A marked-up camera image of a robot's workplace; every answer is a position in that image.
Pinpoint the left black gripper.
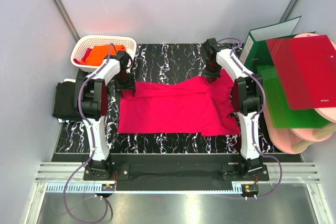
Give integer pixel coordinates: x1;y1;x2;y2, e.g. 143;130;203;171
114;71;135;98

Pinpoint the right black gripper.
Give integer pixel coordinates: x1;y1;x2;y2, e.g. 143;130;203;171
204;59;221;83

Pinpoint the magenta t shirt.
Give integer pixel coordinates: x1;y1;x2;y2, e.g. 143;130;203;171
118;70;240;136

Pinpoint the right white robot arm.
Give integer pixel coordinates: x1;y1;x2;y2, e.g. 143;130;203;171
203;38;265;182

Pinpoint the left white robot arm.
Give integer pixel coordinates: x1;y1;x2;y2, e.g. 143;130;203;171
75;51;135;180

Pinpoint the orange t shirt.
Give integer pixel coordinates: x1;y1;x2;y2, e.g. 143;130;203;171
76;45;126;66

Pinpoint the green lever arch binder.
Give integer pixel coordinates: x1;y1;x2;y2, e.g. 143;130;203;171
239;16;301;73

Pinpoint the white plastic basket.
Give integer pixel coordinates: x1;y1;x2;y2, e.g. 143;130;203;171
70;35;137;73

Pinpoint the folded black t shirt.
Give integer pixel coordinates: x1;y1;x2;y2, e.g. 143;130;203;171
52;81;81;121

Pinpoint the green plastic folder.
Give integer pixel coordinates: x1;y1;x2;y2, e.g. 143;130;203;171
257;66;330;129

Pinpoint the red plastic folder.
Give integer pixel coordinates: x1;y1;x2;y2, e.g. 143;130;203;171
266;35;335;110

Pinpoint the pink round wooden stool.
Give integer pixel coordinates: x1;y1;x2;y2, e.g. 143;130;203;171
264;33;335;154

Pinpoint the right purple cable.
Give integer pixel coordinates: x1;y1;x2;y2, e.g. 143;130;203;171
216;37;284;200

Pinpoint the purple cable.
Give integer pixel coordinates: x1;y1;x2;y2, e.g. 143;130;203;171
64;42;116;222
216;37;284;200

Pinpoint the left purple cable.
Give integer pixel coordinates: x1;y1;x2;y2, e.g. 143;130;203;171
64;42;116;222

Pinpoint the aluminium rail frame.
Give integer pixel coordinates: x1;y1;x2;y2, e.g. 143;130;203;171
24;162;335;223

